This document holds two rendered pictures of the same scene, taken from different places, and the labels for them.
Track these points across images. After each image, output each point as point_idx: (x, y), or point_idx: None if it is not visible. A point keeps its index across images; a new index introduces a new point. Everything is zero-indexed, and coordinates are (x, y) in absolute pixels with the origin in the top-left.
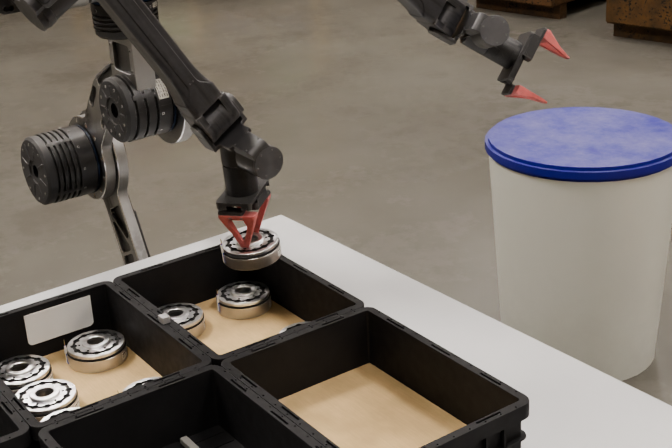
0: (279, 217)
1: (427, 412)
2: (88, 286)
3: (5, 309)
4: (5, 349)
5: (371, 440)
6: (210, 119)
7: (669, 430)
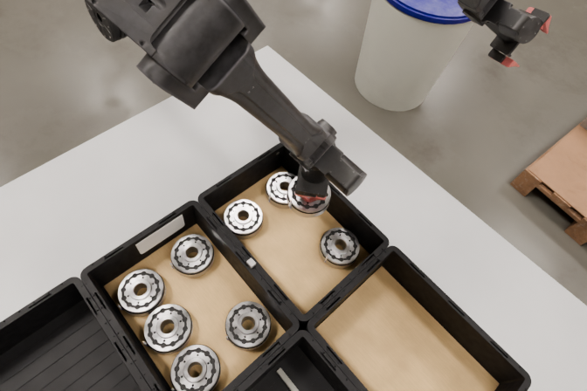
0: (266, 48)
1: (431, 328)
2: (180, 208)
3: (100, 141)
4: (124, 264)
5: (403, 364)
6: (313, 155)
7: (534, 284)
